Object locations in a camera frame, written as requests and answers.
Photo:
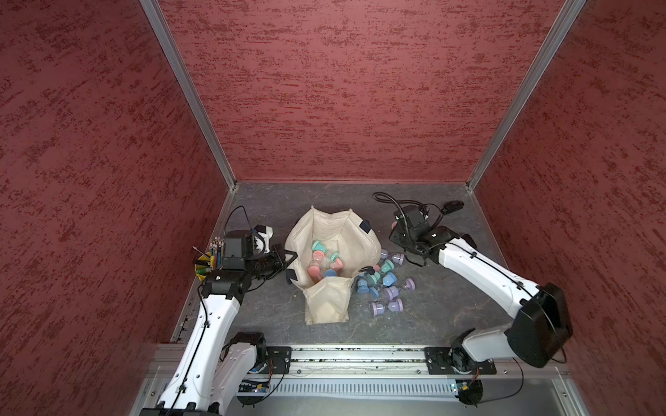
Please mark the purple hourglass front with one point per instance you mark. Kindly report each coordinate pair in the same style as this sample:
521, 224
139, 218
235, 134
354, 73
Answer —
393, 306

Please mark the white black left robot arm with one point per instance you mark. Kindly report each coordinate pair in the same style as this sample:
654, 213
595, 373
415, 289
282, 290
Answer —
210, 372

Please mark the purple hourglass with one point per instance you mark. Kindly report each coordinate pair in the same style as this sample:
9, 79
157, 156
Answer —
396, 258
393, 292
393, 306

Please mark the small black device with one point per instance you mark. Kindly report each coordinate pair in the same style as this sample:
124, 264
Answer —
451, 207

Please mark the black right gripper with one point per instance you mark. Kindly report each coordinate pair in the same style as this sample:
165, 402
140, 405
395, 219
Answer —
394, 237

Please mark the purple hourglass back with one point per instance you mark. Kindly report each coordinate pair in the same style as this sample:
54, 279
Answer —
396, 258

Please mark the cream canvas tote bag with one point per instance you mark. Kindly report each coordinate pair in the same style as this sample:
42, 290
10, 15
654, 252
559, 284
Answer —
353, 237

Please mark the yellow pencil holder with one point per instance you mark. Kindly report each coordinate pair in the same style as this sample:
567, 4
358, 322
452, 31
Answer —
209, 260

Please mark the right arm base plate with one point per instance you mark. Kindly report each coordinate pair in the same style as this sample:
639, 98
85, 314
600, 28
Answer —
455, 361

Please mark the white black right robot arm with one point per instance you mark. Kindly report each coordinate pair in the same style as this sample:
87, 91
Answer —
541, 323

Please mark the aluminium front rail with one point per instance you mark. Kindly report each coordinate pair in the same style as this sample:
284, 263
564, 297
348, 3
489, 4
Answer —
394, 361

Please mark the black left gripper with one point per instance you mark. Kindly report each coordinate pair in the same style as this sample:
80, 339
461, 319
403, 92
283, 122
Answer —
279, 264

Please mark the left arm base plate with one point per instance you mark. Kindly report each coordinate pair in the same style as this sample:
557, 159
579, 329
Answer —
270, 360

